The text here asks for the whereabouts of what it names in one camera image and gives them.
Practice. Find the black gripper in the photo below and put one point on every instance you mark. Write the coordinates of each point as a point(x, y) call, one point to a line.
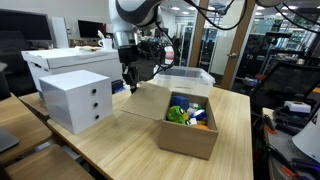
point(128, 55)

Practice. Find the brown cardboard box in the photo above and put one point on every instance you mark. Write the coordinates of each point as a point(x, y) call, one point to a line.
point(186, 143)

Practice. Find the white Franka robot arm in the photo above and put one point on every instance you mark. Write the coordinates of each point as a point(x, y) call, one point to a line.
point(133, 11)

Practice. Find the large white lidded box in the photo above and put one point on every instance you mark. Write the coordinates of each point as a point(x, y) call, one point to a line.
point(73, 58)

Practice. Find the dark blue item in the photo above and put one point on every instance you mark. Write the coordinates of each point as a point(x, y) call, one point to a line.
point(117, 86)

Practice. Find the blue block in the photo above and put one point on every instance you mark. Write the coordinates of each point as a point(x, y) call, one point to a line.
point(180, 101)

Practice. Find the green frog toy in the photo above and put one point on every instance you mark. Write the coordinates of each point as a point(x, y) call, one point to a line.
point(176, 115)

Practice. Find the white mug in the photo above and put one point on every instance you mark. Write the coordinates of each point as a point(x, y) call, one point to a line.
point(106, 44)

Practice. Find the clear plastic storage bin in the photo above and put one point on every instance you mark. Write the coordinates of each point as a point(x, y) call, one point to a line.
point(186, 78)

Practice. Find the small white drawer cabinet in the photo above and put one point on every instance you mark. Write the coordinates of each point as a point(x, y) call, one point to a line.
point(73, 100)

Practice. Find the desk clutter pile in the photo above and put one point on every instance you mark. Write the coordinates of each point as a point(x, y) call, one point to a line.
point(83, 42)

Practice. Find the blue and white toy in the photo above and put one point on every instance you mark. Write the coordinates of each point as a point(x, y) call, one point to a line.
point(199, 115)

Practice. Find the black monitor beside clutter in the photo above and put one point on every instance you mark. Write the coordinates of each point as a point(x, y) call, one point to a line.
point(90, 29)

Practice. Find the orange toy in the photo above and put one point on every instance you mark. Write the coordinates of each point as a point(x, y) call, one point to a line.
point(201, 127)

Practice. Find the white tower panel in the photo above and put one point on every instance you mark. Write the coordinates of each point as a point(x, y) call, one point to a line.
point(60, 33)

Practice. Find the gray laptop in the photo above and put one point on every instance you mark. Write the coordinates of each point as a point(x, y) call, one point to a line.
point(6, 140)

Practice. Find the black monitor with sticker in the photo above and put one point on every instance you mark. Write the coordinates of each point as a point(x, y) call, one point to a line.
point(286, 83)

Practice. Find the white and yellow device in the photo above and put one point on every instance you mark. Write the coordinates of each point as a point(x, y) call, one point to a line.
point(297, 106)

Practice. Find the wooden door frame post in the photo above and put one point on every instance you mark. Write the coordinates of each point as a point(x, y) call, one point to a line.
point(199, 33)
point(238, 50)

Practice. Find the wide black wall-side monitor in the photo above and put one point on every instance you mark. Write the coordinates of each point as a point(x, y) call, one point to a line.
point(23, 26)

